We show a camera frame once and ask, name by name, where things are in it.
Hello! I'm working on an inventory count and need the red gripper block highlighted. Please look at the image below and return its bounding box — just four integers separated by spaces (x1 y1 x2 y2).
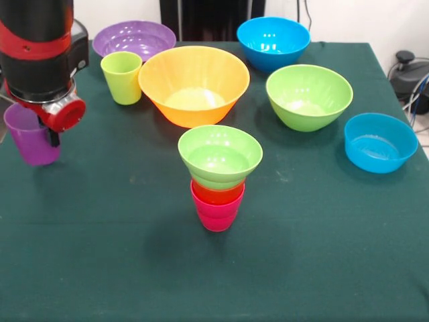
3 82 87 149

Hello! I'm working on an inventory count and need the purple cup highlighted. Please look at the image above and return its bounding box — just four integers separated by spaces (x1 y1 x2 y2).
3 103 62 167

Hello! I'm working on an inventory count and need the large orange bowl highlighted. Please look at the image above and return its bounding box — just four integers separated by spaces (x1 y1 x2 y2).
137 45 251 129

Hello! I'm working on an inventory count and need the small ribbed green bowl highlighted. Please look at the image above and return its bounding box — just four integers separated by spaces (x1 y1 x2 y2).
177 124 264 191

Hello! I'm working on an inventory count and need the orange-red cup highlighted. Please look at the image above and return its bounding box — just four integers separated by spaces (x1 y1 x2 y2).
192 179 245 206

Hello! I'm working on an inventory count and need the pink cup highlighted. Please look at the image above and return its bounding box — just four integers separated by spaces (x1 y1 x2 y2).
190 182 245 233

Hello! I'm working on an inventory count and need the green cup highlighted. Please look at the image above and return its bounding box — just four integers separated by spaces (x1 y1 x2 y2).
100 51 143 106

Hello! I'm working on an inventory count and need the purple bowl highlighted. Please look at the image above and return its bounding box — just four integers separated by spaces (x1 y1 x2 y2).
92 20 178 63

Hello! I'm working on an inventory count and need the dark green tablecloth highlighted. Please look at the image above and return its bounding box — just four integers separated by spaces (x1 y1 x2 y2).
0 40 429 322

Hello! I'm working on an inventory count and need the deep blue bowl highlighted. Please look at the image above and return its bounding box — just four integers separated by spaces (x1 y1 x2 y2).
236 16 312 74

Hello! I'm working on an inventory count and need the large green bowl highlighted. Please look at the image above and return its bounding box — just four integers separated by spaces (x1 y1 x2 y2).
265 64 355 133

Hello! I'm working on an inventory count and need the shallow blue bowl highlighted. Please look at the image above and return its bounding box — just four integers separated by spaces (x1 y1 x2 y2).
344 112 419 174

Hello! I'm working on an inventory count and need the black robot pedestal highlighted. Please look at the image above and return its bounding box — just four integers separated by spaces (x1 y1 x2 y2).
160 0 265 42

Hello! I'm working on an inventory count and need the tangle of cables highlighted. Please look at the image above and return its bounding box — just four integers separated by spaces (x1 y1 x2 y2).
402 75 429 131

